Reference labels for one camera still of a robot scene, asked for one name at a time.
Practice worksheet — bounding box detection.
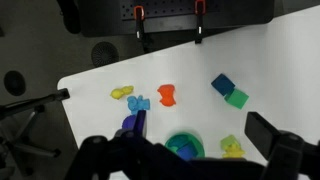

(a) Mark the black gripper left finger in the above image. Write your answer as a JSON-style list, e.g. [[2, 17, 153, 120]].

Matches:
[[132, 109, 148, 138]]

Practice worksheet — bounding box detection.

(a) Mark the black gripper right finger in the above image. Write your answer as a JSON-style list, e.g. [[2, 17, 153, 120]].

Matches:
[[244, 111, 285, 162]]

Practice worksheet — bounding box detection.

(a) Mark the yellow toy animal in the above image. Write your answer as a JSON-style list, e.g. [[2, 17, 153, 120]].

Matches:
[[110, 85, 135, 101]]

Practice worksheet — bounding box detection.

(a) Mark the light blue toy animal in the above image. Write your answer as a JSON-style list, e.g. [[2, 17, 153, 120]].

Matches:
[[126, 94, 151, 116]]

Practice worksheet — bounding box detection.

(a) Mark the orange toy animal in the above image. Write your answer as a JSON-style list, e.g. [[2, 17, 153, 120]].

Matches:
[[156, 83, 177, 108]]

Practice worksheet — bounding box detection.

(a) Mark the green bowl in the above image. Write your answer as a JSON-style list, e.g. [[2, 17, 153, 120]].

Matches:
[[164, 132, 206, 162]]

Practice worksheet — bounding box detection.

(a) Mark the blue toy block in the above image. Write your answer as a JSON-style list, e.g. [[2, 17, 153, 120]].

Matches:
[[176, 141, 200, 161]]

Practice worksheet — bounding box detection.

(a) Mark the purple ball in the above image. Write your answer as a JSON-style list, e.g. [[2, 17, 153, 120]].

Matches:
[[121, 114, 138, 131]]

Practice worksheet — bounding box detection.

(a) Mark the yellow figure on green block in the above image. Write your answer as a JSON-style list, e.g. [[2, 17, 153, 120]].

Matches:
[[219, 134, 246, 159]]

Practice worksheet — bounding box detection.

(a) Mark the green cube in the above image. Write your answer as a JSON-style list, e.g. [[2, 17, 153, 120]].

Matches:
[[223, 88, 250, 111]]

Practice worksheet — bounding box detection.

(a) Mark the dark blue cube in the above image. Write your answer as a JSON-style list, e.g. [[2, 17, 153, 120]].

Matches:
[[210, 73, 237, 97]]

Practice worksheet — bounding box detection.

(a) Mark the black round floor disc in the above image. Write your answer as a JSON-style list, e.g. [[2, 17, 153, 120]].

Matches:
[[90, 41, 120, 69], [3, 70, 27, 97]]

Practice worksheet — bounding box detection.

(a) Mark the black perforated mounting board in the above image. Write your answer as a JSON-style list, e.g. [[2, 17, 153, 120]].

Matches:
[[79, 0, 276, 38]]

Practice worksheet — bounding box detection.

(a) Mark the black curved support leg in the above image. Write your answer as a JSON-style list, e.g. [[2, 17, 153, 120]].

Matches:
[[55, 0, 82, 35]]

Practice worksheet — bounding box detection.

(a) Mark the black clamp with orange handle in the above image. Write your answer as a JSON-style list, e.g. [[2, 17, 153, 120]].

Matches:
[[193, 0, 207, 45], [132, 5, 150, 52]]

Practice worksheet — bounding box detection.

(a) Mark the black camera tripod stand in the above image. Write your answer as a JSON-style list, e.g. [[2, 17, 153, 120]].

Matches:
[[0, 87, 72, 178]]

